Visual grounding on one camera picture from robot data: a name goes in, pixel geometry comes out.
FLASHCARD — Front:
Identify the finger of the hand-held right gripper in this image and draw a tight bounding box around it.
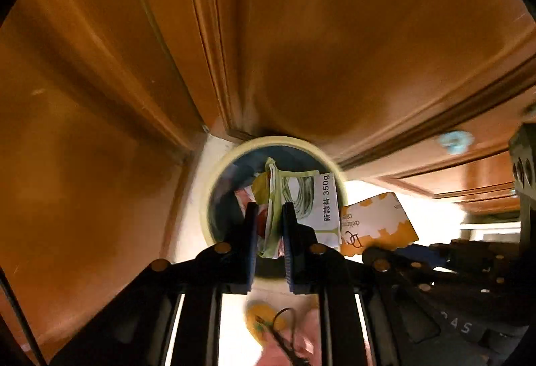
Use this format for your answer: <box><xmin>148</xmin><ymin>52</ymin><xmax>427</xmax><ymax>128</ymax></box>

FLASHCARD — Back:
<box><xmin>402</xmin><ymin>239</ymin><xmax>521</xmax><ymax>280</ymax></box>
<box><xmin>362</xmin><ymin>246</ymin><xmax>437</xmax><ymax>296</ymax></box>

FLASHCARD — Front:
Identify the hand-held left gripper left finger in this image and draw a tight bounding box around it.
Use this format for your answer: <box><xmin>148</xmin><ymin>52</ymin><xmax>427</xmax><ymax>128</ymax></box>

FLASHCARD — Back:
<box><xmin>50</xmin><ymin>202</ymin><xmax>259</xmax><ymax>366</ymax></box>

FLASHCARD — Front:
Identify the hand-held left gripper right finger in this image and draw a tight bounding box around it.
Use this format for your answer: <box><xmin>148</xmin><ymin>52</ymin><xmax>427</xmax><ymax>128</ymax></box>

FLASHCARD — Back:
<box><xmin>281</xmin><ymin>202</ymin><xmax>382</xmax><ymax>366</ymax></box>

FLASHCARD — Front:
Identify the green and white packet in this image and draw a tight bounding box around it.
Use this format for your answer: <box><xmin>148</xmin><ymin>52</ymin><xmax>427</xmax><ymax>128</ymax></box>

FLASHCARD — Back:
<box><xmin>251</xmin><ymin>157</ymin><xmax>342</xmax><ymax>260</ymax></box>

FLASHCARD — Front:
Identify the clear bottle with yellow label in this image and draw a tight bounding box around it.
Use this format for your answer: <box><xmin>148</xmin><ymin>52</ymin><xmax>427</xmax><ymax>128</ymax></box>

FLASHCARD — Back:
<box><xmin>339</xmin><ymin>192</ymin><xmax>419</xmax><ymax>258</ymax></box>

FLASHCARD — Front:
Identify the round waste bin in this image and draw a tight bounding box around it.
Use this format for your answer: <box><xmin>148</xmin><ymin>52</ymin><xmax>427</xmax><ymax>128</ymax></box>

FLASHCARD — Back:
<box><xmin>201</xmin><ymin>135</ymin><xmax>348</xmax><ymax>291</ymax></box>

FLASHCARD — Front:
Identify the yellow slipper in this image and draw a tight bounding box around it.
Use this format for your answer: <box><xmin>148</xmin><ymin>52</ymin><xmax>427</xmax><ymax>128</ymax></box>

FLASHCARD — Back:
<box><xmin>245</xmin><ymin>301</ymin><xmax>289</xmax><ymax>346</ymax></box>

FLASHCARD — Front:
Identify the black cable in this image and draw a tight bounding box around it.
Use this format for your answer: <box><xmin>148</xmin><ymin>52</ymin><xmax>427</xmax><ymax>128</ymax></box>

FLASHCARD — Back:
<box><xmin>262</xmin><ymin>307</ymin><xmax>313</xmax><ymax>366</ymax></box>

